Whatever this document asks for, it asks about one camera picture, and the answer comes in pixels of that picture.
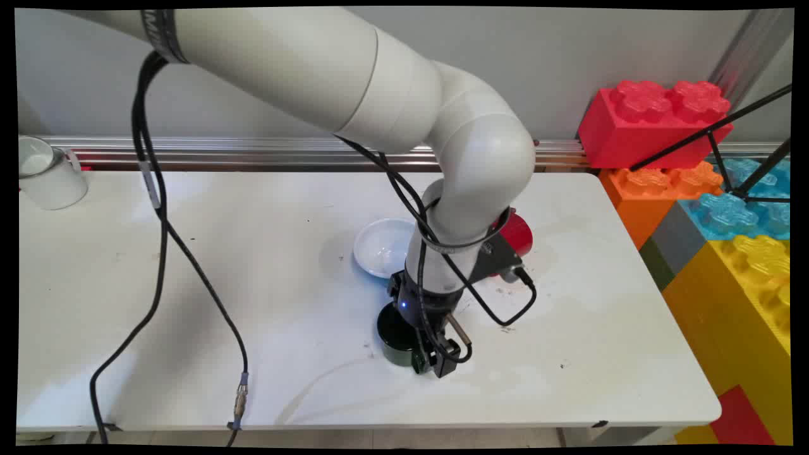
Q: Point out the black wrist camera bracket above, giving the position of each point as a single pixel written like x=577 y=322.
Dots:
x=499 y=259

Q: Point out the white mug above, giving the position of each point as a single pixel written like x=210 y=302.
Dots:
x=54 y=189

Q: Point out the giant yellow toy block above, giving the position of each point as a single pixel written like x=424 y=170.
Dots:
x=714 y=316

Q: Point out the blue bowl white inside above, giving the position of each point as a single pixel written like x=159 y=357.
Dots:
x=379 y=246

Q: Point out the aluminium rail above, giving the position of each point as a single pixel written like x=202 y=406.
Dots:
x=253 y=151

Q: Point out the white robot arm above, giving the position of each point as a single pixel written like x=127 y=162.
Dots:
x=316 y=63

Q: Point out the giant orange toy block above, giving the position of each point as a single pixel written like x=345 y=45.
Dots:
x=638 y=202

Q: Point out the small silver wrist camera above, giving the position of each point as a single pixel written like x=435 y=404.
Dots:
x=510 y=275

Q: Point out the dark green toy block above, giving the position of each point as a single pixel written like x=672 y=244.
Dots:
x=657 y=265

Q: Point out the red ceramic mug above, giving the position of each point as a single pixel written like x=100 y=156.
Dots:
x=519 y=234

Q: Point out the giant red toy block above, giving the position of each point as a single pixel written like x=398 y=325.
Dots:
x=632 y=133

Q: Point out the dark green enamel mug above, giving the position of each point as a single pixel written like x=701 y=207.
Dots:
x=392 y=335

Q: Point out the small red toy block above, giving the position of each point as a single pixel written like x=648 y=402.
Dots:
x=739 y=417

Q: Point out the black tripod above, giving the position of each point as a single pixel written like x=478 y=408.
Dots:
x=689 y=140

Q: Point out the aluminium post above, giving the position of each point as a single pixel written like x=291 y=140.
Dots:
x=752 y=50

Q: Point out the giant grey toy block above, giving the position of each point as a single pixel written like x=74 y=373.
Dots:
x=679 y=240

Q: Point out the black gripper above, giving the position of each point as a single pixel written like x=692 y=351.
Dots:
x=430 y=309

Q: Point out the giant cyan toy block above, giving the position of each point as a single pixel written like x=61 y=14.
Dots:
x=720 y=215

